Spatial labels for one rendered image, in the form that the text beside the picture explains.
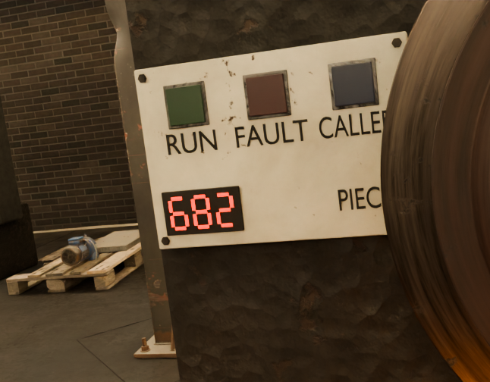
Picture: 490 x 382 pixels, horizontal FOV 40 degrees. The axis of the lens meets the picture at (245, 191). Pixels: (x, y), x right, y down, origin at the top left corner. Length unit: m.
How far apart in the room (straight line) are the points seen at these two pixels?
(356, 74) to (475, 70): 0.17
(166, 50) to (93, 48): 6.73
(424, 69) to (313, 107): 0.17
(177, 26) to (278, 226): 0.22
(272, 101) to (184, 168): 0.11
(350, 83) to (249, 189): 0.14
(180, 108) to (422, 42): 0.26
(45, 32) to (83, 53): 0.49
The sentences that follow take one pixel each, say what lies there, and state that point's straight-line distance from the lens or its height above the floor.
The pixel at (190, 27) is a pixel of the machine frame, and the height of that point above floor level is 1.27.
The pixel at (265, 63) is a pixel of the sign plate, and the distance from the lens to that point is 0.63.
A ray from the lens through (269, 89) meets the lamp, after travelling 0.63.
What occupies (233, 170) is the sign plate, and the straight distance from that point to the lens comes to 0.65.
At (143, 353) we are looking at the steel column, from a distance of 3.45.
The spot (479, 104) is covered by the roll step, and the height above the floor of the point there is 1.18.
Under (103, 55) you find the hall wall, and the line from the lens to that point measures 7.35.
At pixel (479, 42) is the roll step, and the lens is 0.47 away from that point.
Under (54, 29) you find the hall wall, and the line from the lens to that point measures 7.63.
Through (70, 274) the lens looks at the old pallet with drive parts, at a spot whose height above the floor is 0.12.
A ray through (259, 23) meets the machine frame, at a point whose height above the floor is 1.27.
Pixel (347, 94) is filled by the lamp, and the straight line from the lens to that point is 0.61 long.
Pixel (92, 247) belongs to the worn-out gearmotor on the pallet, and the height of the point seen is 0.25.
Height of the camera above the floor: 1.20
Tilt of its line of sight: 8 degrees down
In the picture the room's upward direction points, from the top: 7 degrees counter-clockwise
